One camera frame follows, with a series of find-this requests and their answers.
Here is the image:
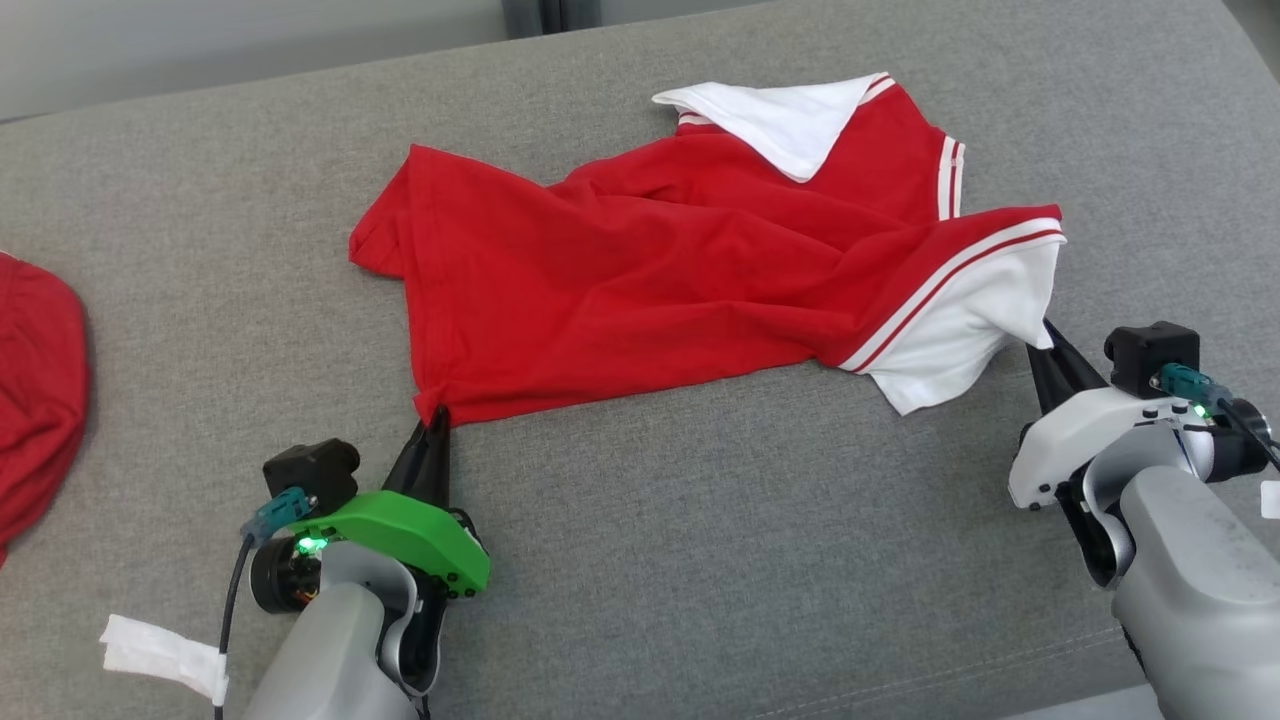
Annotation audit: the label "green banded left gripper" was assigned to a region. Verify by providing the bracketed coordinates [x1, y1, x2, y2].
[250, 405, 493, 696]

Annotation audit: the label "teal cable connector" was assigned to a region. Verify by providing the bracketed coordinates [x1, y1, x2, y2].
[1150, 363, 1233, 411]
[240, 487, 313, 546]

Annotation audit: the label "teal right cable connector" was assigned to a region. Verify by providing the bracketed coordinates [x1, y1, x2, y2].
[1150, 363, 1233, 411]

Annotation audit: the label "red basketball shorts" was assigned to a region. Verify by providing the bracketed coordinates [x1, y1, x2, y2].
[0, 250, 91, 566]

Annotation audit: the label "black left camera cable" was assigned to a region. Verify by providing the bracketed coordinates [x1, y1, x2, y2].
[214, 535, 253, 720]

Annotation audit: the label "black right camera cable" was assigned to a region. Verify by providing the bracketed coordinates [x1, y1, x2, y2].
[1215, 398, 1280, 471]

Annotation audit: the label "black camera cable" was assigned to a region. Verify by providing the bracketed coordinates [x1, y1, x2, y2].
[214, 535, 253, 720]
[1215, 398, 1280, 471]

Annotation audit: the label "grey metal partition post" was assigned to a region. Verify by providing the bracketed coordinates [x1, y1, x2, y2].
[500, 0, 603, 39]

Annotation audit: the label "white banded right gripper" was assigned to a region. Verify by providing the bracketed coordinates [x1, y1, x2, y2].
[1008, 320, 1273, 591]

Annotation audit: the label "teal left cable connector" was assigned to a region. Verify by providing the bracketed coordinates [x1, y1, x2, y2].
[240, 487, 313, 546]

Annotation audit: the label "red and white jersey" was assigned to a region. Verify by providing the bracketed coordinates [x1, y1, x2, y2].
[348, 72, 1068, 429]

